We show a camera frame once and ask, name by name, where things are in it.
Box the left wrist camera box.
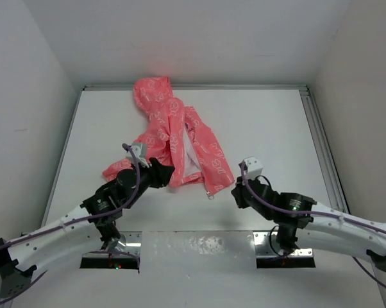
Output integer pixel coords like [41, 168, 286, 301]
[125, 142, 149, 167]

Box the metal base plate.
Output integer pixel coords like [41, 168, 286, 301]
[102, 232, 142, 257]
[253, 231, 315, 257]

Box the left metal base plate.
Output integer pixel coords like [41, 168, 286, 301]
[102, 232, 142, 257]

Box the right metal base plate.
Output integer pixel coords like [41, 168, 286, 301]
[253, 231, 315, 257]

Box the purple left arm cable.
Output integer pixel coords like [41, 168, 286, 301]
[0, 143, 141, 305]

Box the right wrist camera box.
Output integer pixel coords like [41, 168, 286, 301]
[240, 157, 263, 180]

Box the pink hooded jacket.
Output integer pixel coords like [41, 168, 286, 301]
[102, 76, 235, 194]

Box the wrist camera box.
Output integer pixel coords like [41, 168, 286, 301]
[125, 142, 149, 167]
[240, 157, 263, 180]

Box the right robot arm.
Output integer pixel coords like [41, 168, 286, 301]
[231, 178, 386, 273]

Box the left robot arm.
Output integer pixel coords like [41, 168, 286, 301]
[0, 158, 175, 304]

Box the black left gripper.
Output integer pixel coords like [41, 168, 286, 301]
[123, 157, 173, 208]

